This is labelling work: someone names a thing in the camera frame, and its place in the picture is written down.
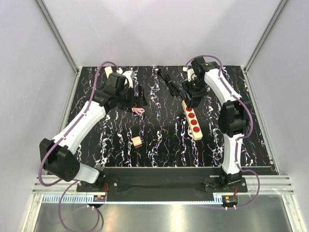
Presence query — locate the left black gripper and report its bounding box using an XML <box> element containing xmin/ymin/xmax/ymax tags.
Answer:
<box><xmin>116</xmin><ymin>85</ymin><xmax>147</xmax><ymax>108</ymax></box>

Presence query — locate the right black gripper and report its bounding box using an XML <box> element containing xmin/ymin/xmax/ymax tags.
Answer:
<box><xmin>181</xmin><ymin>77</ymin><xmax>208</xmax><ymax>104</ymax></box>

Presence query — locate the pink cable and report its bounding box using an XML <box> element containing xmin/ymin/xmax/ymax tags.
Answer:
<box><xmin>131</xmin><ymin>103</ymin><xmax>146</xmax><ymax>116</ymax></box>

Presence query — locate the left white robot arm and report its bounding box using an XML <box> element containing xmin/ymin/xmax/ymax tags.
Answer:
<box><xmin>39</xmin><ymin>71</ymin><xmax>146</xmax><ymax>191</ymax></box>

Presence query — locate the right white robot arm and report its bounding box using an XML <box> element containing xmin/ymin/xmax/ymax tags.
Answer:
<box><xmin>182</xmin><ymin>55</ymin><xmax>253</xmax><ymax>192</ymax></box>

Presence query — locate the pink cube plug adapter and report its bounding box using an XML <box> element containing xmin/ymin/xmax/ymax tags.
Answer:
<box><xmin>131</xmin><ymin>136</ymin><xmax>143</xmax><ymax>147</ymax></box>

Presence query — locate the beige red power strip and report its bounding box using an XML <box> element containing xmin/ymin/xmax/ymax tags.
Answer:
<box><xmin>182</xmin><ymin>101</ymin><xmax>203</xmax><ymax>141</ymax></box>

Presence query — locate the white pink power strip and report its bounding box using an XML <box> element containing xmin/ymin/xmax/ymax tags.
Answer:
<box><xmin>104</xmin><ymin>66</ymin><xmax>113</xmax><ymax>78</ymax></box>

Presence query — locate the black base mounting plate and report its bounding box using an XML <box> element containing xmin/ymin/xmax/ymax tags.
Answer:
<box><xmin>77</xmin><ymin>166</ymin><xmax>249</xmax><ymax>194</ymax></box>

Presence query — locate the black bundled cable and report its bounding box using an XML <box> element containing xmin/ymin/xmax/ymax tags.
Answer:
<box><xmin>154</xmin><ymin>67</ymin><xmax>185</xmax><ymax>100</ymax></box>

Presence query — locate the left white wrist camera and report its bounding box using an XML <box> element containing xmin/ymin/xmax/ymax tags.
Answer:
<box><xmin>116</xmin><ymin>69</ymin><xmax>134</xmax><ymax>88</ymax></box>

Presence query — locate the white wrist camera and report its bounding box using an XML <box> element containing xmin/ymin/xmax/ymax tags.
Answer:
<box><xmin>183</xmin><ymin>67</ymin><xmax>196</xmax><ymax>82</ymax></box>
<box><xmin>116</xmin><ymin>69</ymin><xmax>134</xmax><ymax>88</ymax></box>

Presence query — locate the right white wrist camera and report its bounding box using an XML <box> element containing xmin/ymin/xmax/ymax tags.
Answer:
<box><xmin>183</xmin><ymin>67</ymin><xmax>196</xmax><ymax>82</ymax></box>

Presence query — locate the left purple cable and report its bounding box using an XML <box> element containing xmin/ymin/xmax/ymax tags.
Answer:
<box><xmin>38</xmin><ymin>61</ymin><xmax>121</xmax><ymax>232</ymax></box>

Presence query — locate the grey cable duct rail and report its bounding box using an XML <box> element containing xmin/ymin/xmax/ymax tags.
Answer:
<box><xmin>42</xmin><ymin>194</ymin><xmax>223</xmax><ymax>205</ymax></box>

